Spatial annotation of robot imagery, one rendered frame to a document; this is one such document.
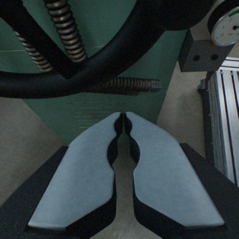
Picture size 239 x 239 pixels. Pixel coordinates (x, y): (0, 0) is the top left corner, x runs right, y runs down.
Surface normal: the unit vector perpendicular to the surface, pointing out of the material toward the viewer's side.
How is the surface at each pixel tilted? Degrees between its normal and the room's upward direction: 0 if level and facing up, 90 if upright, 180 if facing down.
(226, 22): 90
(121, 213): 0
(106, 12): 90
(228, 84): 0
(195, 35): 0
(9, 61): 90
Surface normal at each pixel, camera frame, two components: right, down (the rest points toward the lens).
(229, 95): -0.04, -0.47
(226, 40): 0.01, 0.88
